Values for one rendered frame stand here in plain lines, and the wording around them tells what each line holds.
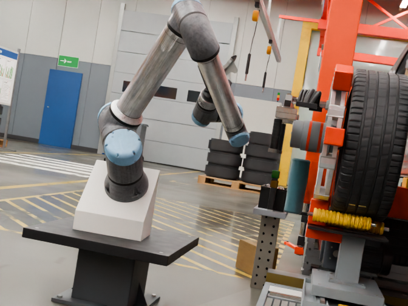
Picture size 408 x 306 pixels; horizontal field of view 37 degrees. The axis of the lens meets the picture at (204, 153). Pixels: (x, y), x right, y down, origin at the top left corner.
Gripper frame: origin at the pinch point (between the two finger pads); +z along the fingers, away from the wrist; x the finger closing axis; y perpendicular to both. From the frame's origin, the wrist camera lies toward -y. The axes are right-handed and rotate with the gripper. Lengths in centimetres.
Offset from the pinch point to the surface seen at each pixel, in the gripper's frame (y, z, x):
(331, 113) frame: 41, -3, -29
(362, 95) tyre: 44, 6, -39
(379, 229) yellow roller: 86, -41, -41
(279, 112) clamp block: 24.7, -16.7, -20.2
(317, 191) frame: 59, -34, -22
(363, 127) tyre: 55, 2, -31
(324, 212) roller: 67, -38, -21
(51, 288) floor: 18, -97, 77
